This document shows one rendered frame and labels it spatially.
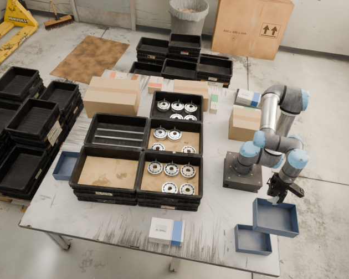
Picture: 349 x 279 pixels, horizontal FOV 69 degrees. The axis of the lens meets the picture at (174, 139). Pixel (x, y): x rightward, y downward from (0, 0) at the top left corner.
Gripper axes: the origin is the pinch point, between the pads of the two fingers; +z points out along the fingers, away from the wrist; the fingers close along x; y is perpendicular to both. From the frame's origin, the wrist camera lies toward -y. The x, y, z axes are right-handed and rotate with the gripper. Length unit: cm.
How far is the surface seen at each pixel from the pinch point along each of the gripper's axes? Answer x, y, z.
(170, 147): -45, 62, 23
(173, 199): -5, 52, 25
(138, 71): -199, 134, 57
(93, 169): -15, 107, 27
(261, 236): -3.2, -6.9, 41.3
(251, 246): 4.4, -0.4, 42.4
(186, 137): -58, 53, 21
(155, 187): -12, 65, 27
